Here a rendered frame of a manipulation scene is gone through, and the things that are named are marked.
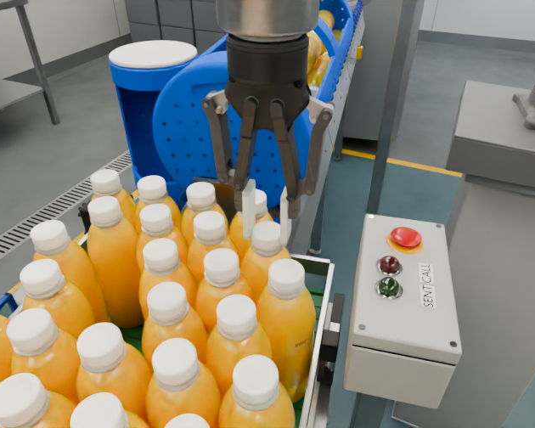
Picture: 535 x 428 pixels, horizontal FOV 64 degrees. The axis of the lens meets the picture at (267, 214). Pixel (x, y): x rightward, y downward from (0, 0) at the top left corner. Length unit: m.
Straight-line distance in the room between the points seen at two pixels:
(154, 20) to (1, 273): 3.18
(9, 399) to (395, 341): 0.33
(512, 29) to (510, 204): 4.98
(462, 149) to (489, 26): 5.04
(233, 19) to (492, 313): 1.00
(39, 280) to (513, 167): 0.79
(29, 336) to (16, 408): 0.07
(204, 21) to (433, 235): 4.10
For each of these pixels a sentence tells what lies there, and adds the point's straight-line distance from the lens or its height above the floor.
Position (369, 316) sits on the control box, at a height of 1.10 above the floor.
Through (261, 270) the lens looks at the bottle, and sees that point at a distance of 0.52.
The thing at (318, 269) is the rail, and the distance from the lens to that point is 0.69.
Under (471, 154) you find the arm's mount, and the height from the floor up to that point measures 1.04.
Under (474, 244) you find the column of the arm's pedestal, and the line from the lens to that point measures 1.08.
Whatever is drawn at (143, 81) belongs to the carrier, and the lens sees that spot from 1.40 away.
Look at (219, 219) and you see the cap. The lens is 0.54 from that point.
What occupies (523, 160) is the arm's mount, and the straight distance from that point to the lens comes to 0.91.
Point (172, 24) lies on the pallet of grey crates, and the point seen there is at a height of 0.43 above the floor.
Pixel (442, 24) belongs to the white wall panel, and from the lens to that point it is 5.92.
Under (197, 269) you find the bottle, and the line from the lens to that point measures 0.56.
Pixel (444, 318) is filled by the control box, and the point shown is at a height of 1.10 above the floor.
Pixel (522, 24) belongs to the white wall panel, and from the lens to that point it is 5.92.
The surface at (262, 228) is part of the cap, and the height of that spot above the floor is 1.11.
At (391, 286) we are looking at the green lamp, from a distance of 0.47.
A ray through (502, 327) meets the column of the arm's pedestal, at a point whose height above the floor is 0.57.
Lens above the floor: 1.43
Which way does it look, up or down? 36 degrees down
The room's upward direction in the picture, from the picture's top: straight up
